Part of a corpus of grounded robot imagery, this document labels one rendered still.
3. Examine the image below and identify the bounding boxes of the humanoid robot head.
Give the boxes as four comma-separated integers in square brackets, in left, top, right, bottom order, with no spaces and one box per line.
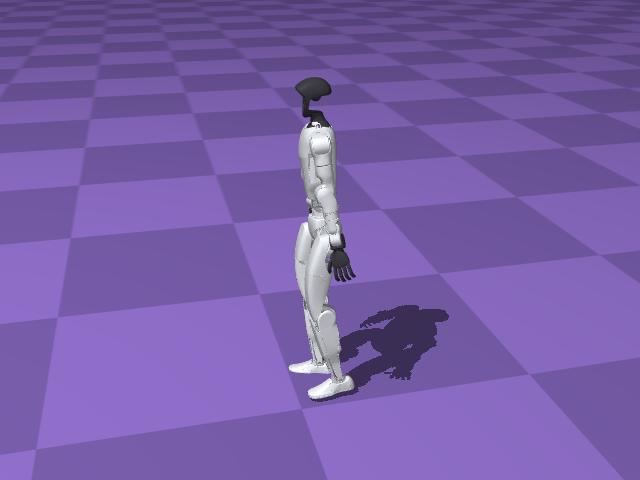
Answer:
[295,77,332,128]

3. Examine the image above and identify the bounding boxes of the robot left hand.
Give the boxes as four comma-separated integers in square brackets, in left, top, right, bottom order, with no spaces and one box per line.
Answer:
[327,233,356,282]

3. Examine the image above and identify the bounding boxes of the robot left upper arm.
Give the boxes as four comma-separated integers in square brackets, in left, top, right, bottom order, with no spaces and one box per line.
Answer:
[310,133,335,201]

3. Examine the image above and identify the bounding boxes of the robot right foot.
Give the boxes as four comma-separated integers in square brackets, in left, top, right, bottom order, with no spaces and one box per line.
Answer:
[289,359,333,374]

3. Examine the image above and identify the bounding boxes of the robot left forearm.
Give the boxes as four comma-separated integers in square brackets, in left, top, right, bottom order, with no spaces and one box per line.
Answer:
[317,188,343,247]

